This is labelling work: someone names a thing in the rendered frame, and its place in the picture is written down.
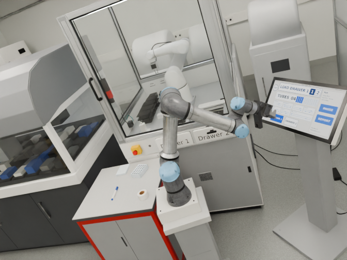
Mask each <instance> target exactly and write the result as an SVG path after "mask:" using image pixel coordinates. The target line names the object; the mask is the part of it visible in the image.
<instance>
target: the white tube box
mask: <svg viewBox="0 0 347 260"><path fill-rule="evenodd" d="M148 168H149V167H148V165H147V164H138V166H137V167H136V168H135V169H134V170H133V172H132V173H131V176H132V178H141V177H142V176H143V175H144V174H145V172H146V171H147V170H148Z"/></svg>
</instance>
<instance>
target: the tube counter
mask: <svg viewBox="0 0 347 260"><path fill-rule="evenodd" d="M290 102H295V103H299V104H304V105H309V106H313V107H317V104H318V102H319V100H318V99H313V98H309V97H304V96H298V95H291V98H290Z"/></svg>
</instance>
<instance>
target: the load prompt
mask: <svg viewBox="0 0 347 260"><path fill-rule="evenodd" d="M278 90H279V91H285V92H291V93H297V94H302V95H308V96H314V97H317V98H320V96H321V94H322V91H323V89H321V88H315V87H308V86H301V85H294V84H287V83H280V85H279V88H278Z"/></svg>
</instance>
